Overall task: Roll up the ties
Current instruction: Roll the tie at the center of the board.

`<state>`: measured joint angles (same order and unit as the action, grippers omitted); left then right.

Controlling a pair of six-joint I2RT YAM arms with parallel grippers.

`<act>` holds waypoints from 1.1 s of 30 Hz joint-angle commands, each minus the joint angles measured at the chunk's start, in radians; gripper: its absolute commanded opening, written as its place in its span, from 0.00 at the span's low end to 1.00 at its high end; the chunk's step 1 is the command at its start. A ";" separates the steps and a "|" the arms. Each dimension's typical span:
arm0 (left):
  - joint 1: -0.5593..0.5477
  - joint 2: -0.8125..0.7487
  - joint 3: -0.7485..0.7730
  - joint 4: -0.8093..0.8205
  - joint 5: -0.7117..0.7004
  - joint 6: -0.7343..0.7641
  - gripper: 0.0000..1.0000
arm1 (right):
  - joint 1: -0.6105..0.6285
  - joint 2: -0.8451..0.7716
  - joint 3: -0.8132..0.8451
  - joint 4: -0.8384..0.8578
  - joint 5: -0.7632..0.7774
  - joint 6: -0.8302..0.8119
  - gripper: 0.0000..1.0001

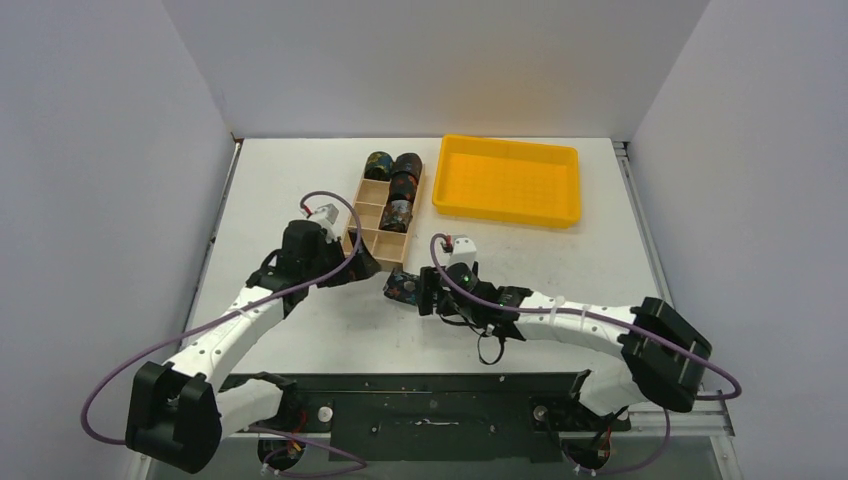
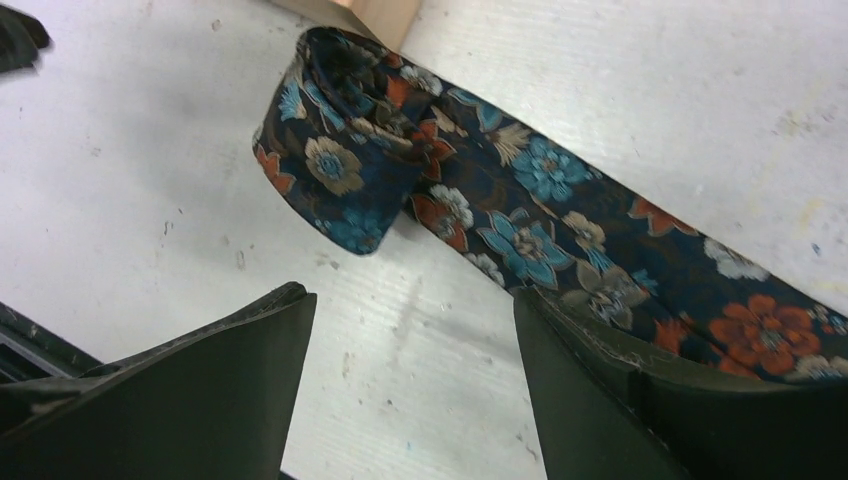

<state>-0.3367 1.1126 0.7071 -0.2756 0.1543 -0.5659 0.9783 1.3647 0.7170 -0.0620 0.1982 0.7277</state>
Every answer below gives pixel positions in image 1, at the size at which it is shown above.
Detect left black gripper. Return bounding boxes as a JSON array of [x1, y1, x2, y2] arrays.
[[304, 229, 380, 288]]

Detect wooden compartment box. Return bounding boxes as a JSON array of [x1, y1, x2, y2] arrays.
[[352, 170, 426, 271]]

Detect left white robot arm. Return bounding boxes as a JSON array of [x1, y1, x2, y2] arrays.
[[124, 219, 381, 474]]

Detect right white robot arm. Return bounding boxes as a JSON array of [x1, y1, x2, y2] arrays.
[[417, 263, 712, 429]]

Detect rolled tie blue yellow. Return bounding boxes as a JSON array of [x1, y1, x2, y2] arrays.
[[363, 151, 394, 181]]

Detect yellow plastic tray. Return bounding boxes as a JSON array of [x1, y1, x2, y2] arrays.
[[431, 135, 582, 229]]

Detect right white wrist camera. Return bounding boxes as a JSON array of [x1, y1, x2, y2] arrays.
[[442, 235, 477, 269]]

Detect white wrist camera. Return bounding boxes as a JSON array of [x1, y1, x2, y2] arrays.
[[442, 235, 477, 269], [306, 204, 339, 243]]

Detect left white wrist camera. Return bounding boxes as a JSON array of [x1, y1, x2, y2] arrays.
[[306, 204, 339, 243]]

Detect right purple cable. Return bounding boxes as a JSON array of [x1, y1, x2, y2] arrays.
[[429, 232, 743, 477]]

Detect purple cable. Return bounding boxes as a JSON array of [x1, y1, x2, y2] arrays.
[[429, 232, 743, 477], [80, 191, 369, 480]]

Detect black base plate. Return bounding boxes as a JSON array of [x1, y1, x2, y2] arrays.
[[258, 373, 631, 463]]

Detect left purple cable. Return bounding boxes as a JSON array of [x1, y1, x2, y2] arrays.
[[80, 191, 369, 480]]

